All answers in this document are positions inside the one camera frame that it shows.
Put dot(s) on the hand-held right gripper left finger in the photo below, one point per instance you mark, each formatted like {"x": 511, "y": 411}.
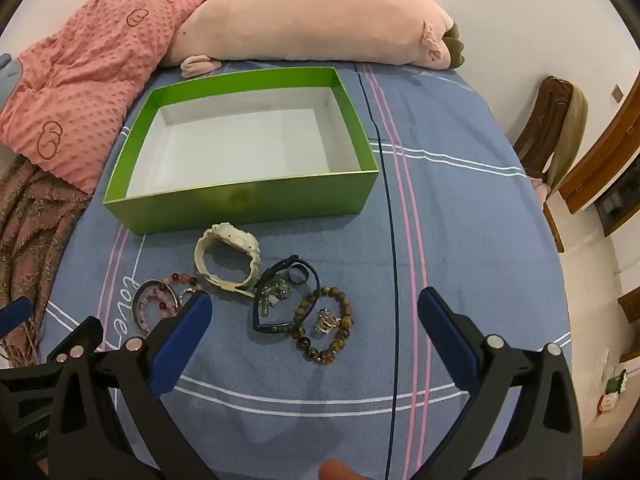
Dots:
{"x": 185, "y": 335}

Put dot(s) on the wall switch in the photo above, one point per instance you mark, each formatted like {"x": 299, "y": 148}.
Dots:
{"x": 617, "y": 94}

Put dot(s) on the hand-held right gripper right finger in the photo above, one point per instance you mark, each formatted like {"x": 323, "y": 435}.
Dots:
{"x": 445, "y": 332}

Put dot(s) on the small pink and white box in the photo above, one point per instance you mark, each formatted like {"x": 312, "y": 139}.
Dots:
{"x": 607, "y": 402}

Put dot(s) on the beige cloth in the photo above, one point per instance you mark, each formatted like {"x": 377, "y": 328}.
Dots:
{"x": 570, "y": 130}

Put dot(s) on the small silver charm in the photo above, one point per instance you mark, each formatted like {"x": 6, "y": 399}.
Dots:
{"x": 326, "y": 321}

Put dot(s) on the wooden chair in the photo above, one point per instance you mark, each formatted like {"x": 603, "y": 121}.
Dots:
{"x": 545, "y": 110}

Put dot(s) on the black wristwatch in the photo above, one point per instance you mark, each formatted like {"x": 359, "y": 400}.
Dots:
{"x": 258, "y": 310}

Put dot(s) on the blue-grey plush toy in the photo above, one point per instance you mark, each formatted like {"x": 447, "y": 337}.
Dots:
{"x": 7, "y": 75}

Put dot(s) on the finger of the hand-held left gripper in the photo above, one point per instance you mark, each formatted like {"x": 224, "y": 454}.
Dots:
{"x": 14, "y": 315}

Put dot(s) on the wooden cabinet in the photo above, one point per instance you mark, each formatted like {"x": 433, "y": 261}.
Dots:
{"x": 600, "y": 160}

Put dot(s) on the person's right hand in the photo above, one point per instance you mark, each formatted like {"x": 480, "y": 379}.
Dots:
{"x": 340, "y": 471}

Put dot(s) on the pink dotted blanket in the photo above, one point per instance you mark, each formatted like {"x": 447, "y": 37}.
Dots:
{"x": 90, "y": 60}

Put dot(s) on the silver bangle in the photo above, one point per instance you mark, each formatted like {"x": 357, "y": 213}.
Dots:
{"x": 136, "y": 295}

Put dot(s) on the green cardboard box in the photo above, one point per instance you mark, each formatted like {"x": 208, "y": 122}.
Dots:
{"x": 240, "y": 200}

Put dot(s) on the white wristwatch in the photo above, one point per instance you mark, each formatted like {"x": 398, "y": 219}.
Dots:
{"x": 201, "y": 255}

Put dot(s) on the long pink plush pillow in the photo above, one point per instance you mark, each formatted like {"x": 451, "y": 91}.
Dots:
{"x": 310, "y": 15}

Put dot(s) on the brown fringed scarf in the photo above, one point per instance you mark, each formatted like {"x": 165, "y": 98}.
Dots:
{"x": 35, "y": 230}

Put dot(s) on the blue striped bedsheet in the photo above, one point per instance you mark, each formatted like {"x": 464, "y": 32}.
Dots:
{"x": 450, "y": 200}

